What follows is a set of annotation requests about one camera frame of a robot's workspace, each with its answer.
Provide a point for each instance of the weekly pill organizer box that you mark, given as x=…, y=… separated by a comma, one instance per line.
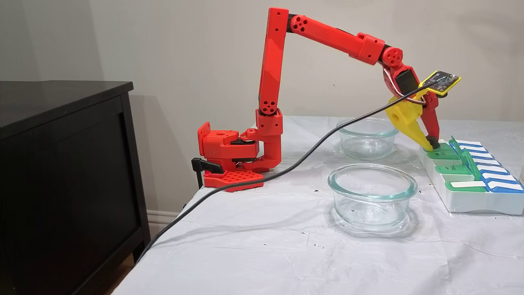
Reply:
x=462, y=200

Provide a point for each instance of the glass bowl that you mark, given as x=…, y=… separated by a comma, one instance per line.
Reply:
x=401, y=205
x=368, y=147

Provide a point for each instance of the white table cloth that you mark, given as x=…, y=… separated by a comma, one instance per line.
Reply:
x=266, y=246

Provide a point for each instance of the black table clamp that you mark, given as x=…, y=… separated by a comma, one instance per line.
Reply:
x=204, y=165

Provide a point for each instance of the white baseboard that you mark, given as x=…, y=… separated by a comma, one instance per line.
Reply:
x=157, y=217

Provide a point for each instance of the black cabinet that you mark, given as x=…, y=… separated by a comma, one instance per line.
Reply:
x=61, y=184

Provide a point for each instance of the camera board on yellow mount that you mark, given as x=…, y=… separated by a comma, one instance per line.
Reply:
x=442, y=81

